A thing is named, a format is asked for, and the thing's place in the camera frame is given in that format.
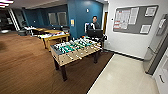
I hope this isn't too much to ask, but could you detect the green foosball table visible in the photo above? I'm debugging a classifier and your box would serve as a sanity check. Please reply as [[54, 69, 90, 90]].
[[49, 37, 103, 83]]

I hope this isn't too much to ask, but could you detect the black computer monitor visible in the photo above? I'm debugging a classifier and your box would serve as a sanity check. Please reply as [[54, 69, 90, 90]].
[[86, 28, 104, 38]]

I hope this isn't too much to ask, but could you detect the person in dark top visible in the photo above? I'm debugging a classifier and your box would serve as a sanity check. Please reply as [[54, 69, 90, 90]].
[[89, 15, 102, 31]]

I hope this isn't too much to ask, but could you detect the wooden air hockey table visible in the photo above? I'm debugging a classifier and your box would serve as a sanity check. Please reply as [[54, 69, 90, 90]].
[[38, 30, 72, 52]]

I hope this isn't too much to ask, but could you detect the brown wooden door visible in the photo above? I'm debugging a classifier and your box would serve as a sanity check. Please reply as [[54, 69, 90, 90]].
[[102, 11, 109, 35]]

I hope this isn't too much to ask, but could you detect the interior glass window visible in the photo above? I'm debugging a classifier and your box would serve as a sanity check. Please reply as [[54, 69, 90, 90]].
[[57, 11, 69, 27], [47, 12, 58, 26]]

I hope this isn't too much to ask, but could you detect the white paper on board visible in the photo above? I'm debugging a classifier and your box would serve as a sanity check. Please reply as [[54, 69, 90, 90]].
[[114, 8, 131, 31], [129, 7, 140, 25], [139, 23, 152, 34], [144, 6, 157, 17]]

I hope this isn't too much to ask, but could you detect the dark round ottoman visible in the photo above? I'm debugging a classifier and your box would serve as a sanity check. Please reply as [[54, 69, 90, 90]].
[[18, 29, 28, 37]]

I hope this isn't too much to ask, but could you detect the stainless steel refrigerator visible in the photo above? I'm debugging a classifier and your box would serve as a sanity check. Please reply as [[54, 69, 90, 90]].
[[143, 13, 168, 76]]

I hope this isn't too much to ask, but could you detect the white microwave base cabinet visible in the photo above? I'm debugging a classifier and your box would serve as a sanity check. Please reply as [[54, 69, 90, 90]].
[[152, 49, 168, 94]]

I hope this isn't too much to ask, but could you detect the white paper fridge note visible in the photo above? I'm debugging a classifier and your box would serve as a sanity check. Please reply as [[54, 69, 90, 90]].
[[157, 18, 168, 29]]

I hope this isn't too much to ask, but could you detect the ceiling light panel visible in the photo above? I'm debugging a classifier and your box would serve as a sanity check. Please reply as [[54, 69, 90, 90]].
[[0, 0, 15, 5], [0, 3, 9, 9]]

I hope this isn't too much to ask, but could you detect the yellow wall notice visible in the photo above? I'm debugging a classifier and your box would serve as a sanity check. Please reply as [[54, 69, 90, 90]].
[[70, 18, 76, 28]]

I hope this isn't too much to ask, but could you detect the grey wall board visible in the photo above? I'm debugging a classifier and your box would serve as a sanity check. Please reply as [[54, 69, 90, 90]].
[[112, 4, 160, 36]]

